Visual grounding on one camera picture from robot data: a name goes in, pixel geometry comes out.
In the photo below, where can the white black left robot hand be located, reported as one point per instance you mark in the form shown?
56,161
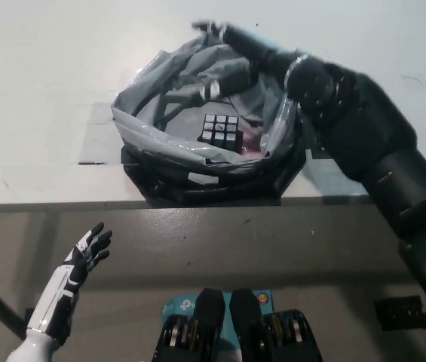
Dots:
65,279

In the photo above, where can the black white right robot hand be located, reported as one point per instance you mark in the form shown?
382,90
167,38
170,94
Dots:
250,45

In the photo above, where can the rubik's cube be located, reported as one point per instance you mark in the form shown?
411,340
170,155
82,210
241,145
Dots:
218,126

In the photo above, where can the grey black plastic bag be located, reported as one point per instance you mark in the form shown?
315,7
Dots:
182,166

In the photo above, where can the pink flat packet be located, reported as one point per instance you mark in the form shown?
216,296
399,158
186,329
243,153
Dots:
254,141

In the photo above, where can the teal router box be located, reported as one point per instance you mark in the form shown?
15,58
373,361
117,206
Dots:
176,305

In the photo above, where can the clear tape patch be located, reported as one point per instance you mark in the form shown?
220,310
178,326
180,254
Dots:
95,139

